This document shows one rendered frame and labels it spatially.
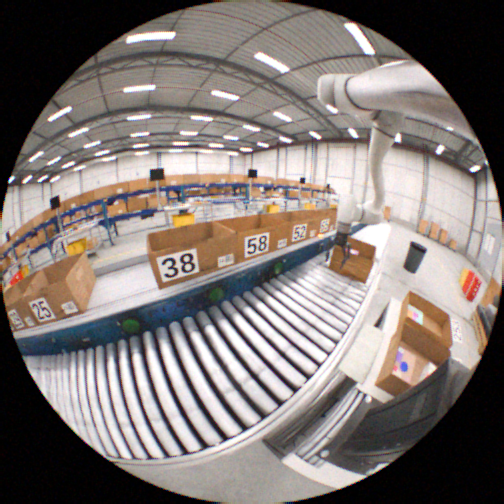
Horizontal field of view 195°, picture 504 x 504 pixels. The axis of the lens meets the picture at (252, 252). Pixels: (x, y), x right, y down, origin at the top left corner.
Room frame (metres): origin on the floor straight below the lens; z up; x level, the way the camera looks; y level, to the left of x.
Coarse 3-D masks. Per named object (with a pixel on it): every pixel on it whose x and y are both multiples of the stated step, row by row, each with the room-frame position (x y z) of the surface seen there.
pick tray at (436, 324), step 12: (408, 300) 0.32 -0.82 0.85; (420, 300) 0.31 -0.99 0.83; (432, 312) 0.20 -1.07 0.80; (444, 312) 0.13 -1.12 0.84; (408, 324) 0.20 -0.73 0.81; (420, 324) 0.16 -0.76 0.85; (432, 324) 0.14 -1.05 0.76; (444, 324) 0.08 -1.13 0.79; (432, 336) 0.07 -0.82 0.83; (444, 336) 0.01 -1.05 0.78
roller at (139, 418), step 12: (120, 348) 0.15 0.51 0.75; (120, 360) 0.10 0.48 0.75; (120, 372) 0.05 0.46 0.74; (132, 372) 0.08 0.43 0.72; (132, 384) 0.03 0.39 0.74; (132, 396) -0.01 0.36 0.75; (132, 408) -0.05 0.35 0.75; (144, 420) -0.08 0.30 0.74; (144, 432) -0.12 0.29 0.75; (144, 444) -0.17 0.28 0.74; (156, 444) -0.15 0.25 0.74; (156, 456) -0.19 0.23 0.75
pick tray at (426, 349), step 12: (396, 336) 0.17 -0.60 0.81; (408, 336) 0.15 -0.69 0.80; (420, 336) 0.11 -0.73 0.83; (396, 348) 0.12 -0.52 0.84; (408, 348) 0.11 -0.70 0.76; (420, 348) 0.06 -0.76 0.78; (432, 348) 0.02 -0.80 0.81; (444, 348) -0.04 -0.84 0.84; (384, 360) 0.11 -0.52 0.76; (420, 360) 0.01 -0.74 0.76; (432, 360) -0.04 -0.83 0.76; (444, 360) -0.10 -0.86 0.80; (384, 372) 0.06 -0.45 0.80; (420, 372) -0.04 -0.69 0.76; (384, 384) 0.02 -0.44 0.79; (396, 384) -0.01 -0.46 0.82; (408, 384) -0.04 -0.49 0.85
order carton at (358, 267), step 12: (348, 240) 1.07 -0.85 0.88; (360, 240) 1.00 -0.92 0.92; (336, 252) 0.80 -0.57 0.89; (360, 252) 0.97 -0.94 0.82; (372, 252) 0.90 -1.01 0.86; (336, 264) 0.79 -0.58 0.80; (348, 264) 0.73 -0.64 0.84; (360, 264) 0.67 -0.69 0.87; (372, 264) 0.62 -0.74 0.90; (348, 276) 0.71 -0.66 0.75; (360, 276) 0.65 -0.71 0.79
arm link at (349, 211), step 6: (342, 198) 0.73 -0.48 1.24; (348, 198) 0.70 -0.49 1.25; (354, 198) 0.69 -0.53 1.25; (342, 204) 0.71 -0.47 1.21; (348, 204) 0.69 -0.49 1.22; (354, 204) 0.68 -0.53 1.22; (342, 210) 0.71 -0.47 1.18; (348, 210) 0.68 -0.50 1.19; (354, 210) 0.67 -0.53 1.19; (360, 210) 0.67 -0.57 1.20; (342, 216) 0.70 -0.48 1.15; (348, 216) 0.68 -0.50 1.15; (354, 216) 0.67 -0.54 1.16; (360, 216) 0.67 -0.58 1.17; (348, 222) 0.69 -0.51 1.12
